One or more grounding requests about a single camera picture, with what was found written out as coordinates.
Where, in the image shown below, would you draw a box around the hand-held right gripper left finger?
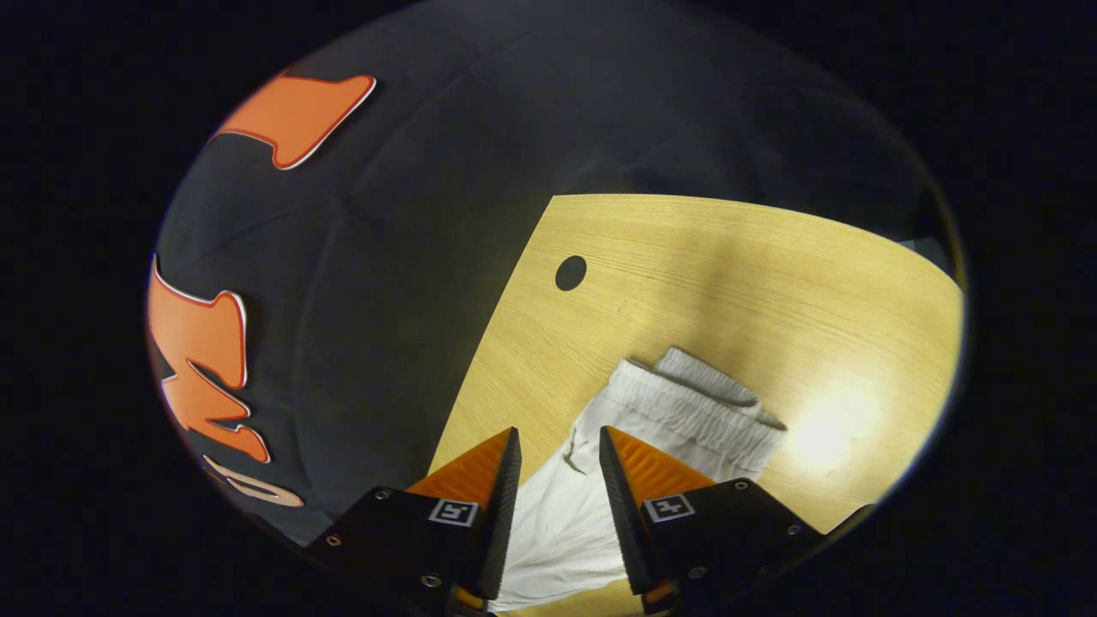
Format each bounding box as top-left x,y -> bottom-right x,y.
309,427 -> 522,614

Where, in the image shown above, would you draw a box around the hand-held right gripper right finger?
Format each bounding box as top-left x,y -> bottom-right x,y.
598,426 -> 828,614

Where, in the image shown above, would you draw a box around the white jeans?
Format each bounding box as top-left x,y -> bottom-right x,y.
493,346 -> 788,611

